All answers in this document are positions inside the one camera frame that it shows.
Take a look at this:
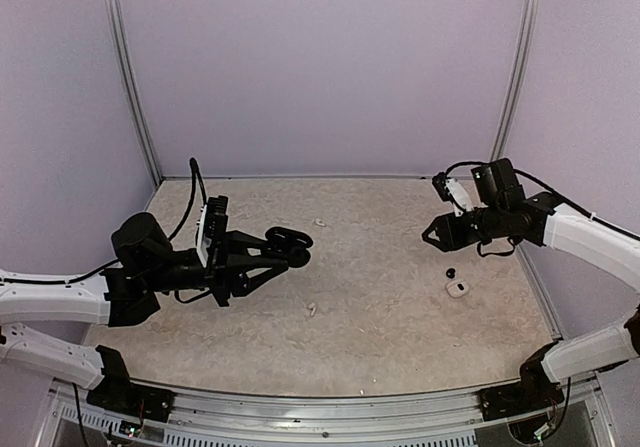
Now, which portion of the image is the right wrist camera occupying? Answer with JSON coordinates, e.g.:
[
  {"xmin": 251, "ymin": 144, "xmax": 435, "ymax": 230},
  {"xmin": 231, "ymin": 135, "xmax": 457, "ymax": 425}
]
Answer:
[{"xmin": 432, "ymin": 172, "xmax": 474, "ymax": 217}]

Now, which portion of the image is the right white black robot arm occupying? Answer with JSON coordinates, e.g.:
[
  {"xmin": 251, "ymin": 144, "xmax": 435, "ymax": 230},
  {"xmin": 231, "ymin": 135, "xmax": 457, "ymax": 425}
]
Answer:
[{"xmin": 422, "ymin": 158, "xmax": 639, "ymax": 411}]

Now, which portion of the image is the black earbud charging case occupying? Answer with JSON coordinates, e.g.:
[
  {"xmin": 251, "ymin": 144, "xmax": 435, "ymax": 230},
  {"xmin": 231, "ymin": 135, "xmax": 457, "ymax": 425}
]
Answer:
[{"xmin": 261, "ymin": 226, "xmax": 314, "ymax": 268}]

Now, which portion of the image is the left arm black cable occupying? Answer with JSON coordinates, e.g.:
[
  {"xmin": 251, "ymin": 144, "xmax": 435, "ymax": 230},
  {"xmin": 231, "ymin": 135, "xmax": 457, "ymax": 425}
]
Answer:
[{"xmin": 167, "ymin": 156, "xmax": 209, "ymax": 241}]

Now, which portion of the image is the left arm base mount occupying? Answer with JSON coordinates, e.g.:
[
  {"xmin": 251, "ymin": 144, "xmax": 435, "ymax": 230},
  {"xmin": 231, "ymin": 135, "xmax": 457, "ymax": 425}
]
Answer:
[{"xmin": 86, "ymin": 383, "xmax": 175, "ymax": 423}]

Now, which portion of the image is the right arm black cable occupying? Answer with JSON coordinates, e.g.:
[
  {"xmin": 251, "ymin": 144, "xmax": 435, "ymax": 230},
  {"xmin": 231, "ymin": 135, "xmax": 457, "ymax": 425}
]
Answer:
[{"xmin": 443, "ymin": 160, "xmax": 640, "ymax": 241}]

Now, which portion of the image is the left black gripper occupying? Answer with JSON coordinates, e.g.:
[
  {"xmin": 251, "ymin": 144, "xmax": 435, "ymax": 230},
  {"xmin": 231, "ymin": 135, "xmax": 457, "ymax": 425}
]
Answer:
[{"xmin": 144, "ymin": 227, "xmax": 287, "ymax": 307}]

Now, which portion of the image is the white earbud charging case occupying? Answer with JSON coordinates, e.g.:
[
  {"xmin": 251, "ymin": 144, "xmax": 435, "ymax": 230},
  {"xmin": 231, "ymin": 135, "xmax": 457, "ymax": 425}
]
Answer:
[{"xmin": 445, "ymin": 279, "xmax": 469, "ymax": 298}]

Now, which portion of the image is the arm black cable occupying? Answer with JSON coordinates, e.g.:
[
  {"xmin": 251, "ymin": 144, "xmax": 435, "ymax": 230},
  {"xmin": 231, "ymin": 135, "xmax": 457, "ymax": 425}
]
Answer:
[
  {"xmin": 167, "ymin": 156, "xmax": 209, "ymax": 241},
  {"xmin": 443, "ymin": 160, "xmax": 640, "ymax": 241}
]

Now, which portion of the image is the left aluminium frame post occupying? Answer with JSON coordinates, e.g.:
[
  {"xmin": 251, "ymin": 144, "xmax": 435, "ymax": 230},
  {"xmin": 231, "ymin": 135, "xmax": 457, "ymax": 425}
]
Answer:
[{"xmin": 105, "ymin": 0, "xmax": 163, "ymax": 188}]

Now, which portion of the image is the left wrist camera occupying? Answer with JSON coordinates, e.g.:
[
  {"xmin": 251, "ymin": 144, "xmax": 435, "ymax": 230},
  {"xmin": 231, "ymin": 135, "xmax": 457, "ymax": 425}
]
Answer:
[{"xmin": 195, "ymin": 195, "xmax": 229, "ymax": 267}]

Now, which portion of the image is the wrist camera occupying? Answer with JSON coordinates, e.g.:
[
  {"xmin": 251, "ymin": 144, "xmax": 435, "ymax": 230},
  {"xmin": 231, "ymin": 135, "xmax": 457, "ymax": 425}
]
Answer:
[
  {"xmin": 195, "ymin": 195, "xmax": 229, "ymax": 267},
  {"xmin": 432, "ymin": 172, "xmax": 474, "ymax": 217}
]

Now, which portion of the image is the aluminium frame post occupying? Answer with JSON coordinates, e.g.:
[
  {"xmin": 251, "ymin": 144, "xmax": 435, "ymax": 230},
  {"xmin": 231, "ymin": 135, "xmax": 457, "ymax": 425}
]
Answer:
[
  {"xmin": 105, "ymin": 0, "xmax": 163, "ymax": 188},
  {"xmin": 490, "ymin": 0, "xmax": 539, "ymax": 160}
]

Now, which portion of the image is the front aluminium rail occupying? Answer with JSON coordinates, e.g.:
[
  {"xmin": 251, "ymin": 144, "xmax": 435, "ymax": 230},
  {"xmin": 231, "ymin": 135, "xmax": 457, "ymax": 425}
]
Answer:
[{"xmin": 34, "ymin": 374, "xmax": 619, "ymax": 447}]

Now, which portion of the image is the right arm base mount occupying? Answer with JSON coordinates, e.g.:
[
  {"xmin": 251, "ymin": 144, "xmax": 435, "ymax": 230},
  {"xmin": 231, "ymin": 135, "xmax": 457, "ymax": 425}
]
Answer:
[{"xmin": 477, "ymin": 381, "xmax": 565, "ymax": 422}]

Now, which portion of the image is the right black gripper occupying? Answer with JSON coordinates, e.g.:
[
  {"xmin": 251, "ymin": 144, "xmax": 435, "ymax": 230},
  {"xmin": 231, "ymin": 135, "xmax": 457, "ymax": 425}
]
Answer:
[{"xmin": 422, "ymin": 202, "xmax": 507, "ymax": 251}]

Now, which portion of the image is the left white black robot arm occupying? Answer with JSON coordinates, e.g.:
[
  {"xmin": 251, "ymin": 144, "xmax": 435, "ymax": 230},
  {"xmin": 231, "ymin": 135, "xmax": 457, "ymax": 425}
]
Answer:
[{"xmin": 1, "ymin": 213, "xmax": 312, "ymax": 412}]

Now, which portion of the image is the right aluminium frame post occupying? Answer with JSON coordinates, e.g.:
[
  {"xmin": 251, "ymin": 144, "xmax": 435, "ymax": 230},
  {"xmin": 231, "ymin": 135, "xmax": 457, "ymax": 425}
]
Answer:
[{"xmin": 490, "ymin": 0, "xmax": 539, "ymax": 160}]

